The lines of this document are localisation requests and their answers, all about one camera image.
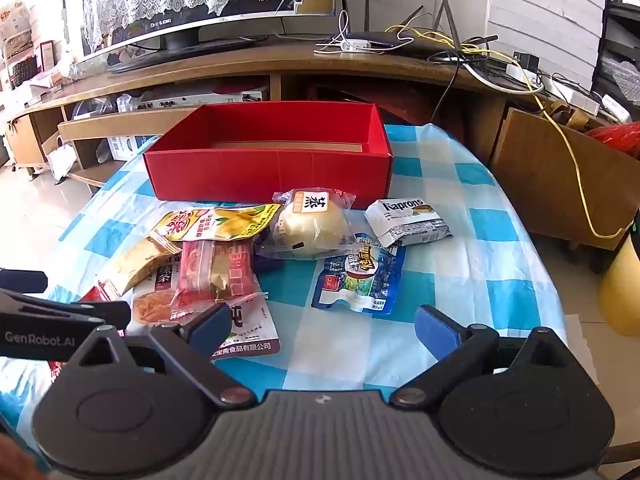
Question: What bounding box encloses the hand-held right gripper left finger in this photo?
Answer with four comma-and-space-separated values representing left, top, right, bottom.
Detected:
65, 302, 256, 408

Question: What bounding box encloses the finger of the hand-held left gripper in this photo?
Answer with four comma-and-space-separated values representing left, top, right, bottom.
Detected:
0, 269, 48, 295
0, 288, 132, 329

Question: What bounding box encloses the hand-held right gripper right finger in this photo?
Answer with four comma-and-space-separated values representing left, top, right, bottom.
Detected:
390, 304, 596, 408

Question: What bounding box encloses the large white spicy strip packet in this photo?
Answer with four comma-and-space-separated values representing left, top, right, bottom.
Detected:
125, 260, 281, 359

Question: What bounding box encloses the pink clear-wrapped snack packet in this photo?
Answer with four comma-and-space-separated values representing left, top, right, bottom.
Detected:
170, 239, 268, 322

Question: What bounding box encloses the small tan snack packet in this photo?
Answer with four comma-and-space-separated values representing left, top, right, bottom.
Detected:
111, 237, 183, 294

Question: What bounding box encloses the yellow snack packet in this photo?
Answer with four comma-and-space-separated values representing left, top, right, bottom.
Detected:
150, 203, 282, 247

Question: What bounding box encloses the red cardboard box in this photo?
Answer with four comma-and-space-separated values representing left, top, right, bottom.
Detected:
142, 101, 393, 202

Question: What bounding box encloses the blue white checkered tablecloth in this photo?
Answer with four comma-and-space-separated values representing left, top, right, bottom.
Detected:
0, 122, 569, 443

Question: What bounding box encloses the blue snack packet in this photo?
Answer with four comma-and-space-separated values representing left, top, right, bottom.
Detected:
311, 234, 407, 316

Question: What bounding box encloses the white wafer packet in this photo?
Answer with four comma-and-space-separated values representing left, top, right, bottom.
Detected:
364, 199, 452, 248

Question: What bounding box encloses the bun in clear wrapper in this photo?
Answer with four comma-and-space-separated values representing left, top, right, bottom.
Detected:
255, 187, 358, 261

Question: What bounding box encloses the white printed box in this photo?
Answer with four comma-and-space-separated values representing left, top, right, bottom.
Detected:
107, 135, 157, 164

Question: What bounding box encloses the brown cardboard box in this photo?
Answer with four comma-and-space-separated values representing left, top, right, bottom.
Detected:
490, 107, 640, 252

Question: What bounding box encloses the clear plastic bag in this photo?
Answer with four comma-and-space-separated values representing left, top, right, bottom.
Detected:
75, 94, 137, 122

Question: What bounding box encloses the silver set-top box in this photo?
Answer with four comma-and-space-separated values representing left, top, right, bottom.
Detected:
135, 89, 266, 112

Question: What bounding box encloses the red plastic bag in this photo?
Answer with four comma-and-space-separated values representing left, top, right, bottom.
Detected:
585, 122, 640, 157

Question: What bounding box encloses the wooden television cabinet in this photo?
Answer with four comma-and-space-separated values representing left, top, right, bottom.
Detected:
0, 35, 640, 188

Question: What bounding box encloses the white power strip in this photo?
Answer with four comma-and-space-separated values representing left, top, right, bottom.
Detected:
505, 60, 601, 113

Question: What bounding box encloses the black plug adapter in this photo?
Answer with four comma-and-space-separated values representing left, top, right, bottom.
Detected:
512, 51, 542, 74

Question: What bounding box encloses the black router with antennas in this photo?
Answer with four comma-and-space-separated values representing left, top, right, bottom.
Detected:
337, 0, 501, 57

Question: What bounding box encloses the white ribbed panel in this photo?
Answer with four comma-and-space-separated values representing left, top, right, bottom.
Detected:
487, 0, 607, 97

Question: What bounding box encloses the black shelf rack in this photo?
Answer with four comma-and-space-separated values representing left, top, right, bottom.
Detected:
591, 0, 640, 111

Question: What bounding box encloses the black cable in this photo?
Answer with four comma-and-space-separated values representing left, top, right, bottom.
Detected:
430, 35, 546, 123

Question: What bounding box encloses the white adapter with cable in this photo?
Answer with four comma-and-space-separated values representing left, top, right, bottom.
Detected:
314, 10, 374, 56

